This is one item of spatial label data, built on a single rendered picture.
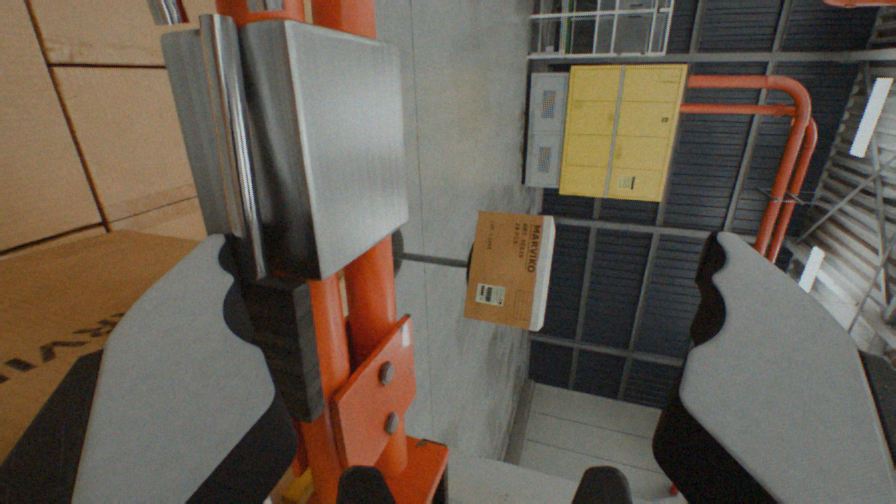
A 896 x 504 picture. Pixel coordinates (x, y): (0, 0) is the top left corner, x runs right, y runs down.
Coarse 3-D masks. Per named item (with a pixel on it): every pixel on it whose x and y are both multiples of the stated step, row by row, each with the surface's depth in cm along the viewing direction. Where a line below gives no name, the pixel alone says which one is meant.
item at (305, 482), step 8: (296, 480) 34; (304, 480) 34; (312, 480) 34; (288, 488) 33; (296, 488) 33; (304, 488) 33; (312, 488) 34; (288, 496) 32; (296, 496) 32; (304, 496) 33
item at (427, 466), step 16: (416, 448) 22; (432, 448) 22; (448, 448) 22; (416, 464) 21; (432, 464) 21; (400, 480) 20; (416, 480) 20; (432, 480) 20; (400, 496) 20; (416, 496) 20; (432, 496) 20; (448, 496) 25
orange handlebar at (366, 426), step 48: (240, 0) 9; (288, 0) 10; (336, 0) 12; (384, 240) 16; (336, 288) 13; (384, 288) 17; (336, 336) 13; (384, 336) 17; (336, 384) 14; (384, 384) 16; (336, 432) 14; (384, 432) 17; (336, 480) 15
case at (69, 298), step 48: (96, 240) 49; (144, 240) 49; (192, 240) 49; (0, 288) 35; (48, 288) 35; (96, 288) 35; (144, 288) 36; (0, 336) 28; (48, 336) 28; (96, 336) 28; (0, 384) 23; (48, 384) 23; (0, 432) 19; (288, 480) 33
